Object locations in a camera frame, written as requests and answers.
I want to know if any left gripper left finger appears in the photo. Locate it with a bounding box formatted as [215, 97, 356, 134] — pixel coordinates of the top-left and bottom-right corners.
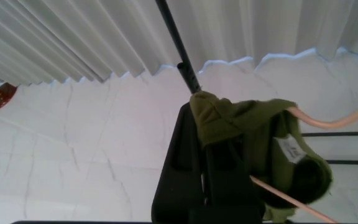
[150, 102, 206, 223]

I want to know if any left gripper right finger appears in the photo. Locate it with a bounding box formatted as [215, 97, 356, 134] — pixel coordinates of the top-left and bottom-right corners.
[204, 136, 267, 219]

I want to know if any green printed shirt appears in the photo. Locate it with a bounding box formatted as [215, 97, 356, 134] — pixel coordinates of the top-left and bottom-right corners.
[188, 90, 334, 223]

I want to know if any pink clothes hanger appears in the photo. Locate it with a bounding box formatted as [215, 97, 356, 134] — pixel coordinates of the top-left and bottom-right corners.
[248, 101, 358, 224]

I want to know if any black clothes rack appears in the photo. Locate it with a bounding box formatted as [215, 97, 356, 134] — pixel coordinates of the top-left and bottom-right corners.
[154, 0, 358, 166]

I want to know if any white curtain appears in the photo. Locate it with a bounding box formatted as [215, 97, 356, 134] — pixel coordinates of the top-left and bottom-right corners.
[0, 0, 358, 87]

